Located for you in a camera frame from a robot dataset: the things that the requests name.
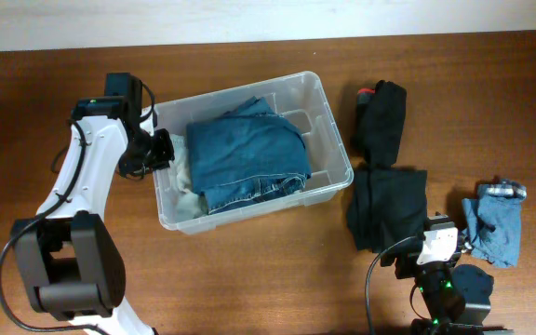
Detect light grey jeans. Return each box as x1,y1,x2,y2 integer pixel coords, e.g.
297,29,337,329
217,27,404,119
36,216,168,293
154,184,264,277
169,134,208,221

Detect dark blue jeans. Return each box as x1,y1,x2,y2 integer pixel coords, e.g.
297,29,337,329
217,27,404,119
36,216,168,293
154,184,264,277
186,97,312,215

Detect black garment with red band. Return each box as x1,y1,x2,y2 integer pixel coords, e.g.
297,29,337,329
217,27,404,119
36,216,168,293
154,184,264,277
351,80,407,168

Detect clear plastic storage bin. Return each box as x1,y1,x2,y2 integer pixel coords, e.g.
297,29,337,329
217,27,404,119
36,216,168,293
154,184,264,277
153,71,354,235

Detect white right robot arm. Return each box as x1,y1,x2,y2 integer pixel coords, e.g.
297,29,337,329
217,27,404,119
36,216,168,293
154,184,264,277
380,213,514,335

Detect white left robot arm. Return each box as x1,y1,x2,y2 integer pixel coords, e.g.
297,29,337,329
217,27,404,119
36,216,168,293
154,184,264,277
0,73,174,334

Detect dark green folded garment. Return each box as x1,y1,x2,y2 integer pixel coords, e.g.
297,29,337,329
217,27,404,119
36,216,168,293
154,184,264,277
346,168,427,253

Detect light blue shorts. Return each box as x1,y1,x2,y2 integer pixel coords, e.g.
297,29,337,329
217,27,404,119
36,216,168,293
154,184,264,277
462,179,527,268

